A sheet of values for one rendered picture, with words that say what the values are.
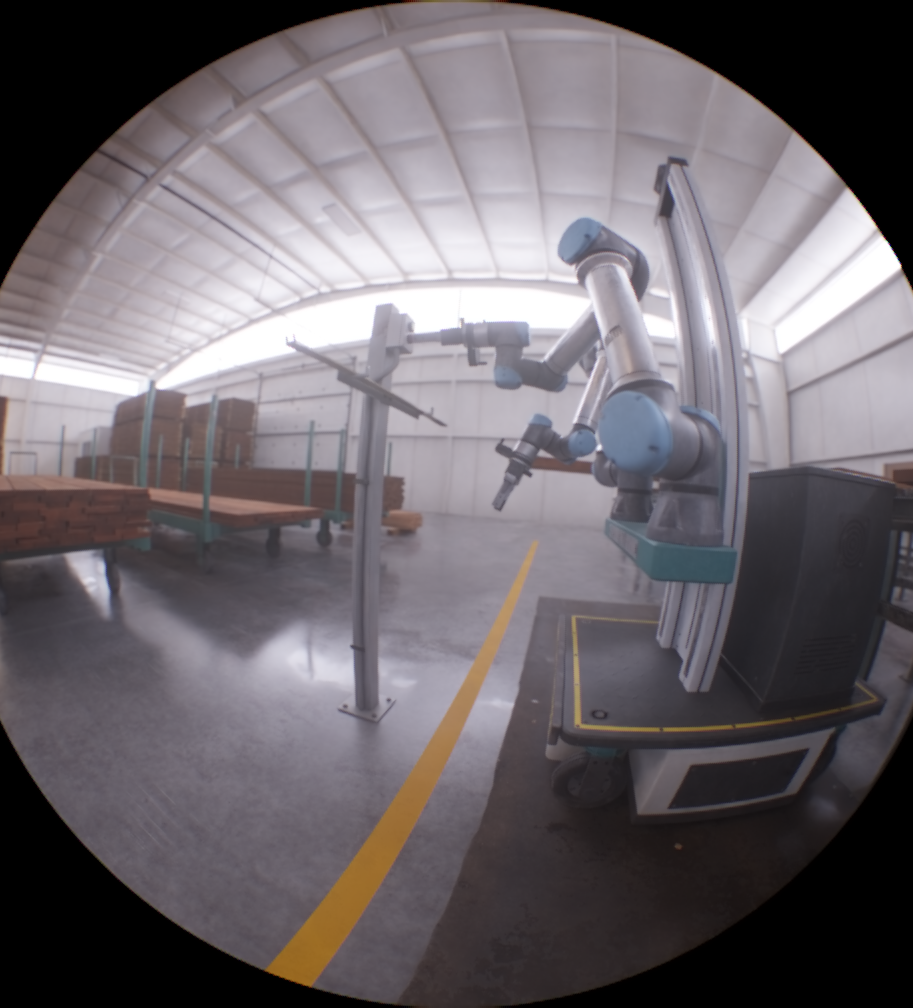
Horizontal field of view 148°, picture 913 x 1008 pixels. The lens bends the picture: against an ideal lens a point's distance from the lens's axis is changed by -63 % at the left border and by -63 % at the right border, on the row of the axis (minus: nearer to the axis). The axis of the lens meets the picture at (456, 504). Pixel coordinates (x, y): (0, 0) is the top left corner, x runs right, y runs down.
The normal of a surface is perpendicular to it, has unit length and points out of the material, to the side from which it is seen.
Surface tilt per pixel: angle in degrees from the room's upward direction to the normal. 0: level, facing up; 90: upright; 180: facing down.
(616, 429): 97
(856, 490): 90
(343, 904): 0
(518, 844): 0
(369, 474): 90
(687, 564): 90
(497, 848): 0
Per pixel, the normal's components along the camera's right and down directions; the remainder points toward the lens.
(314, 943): 0.07, -1.00
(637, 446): -0.90, 0.08
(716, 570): -0.29, 0.03
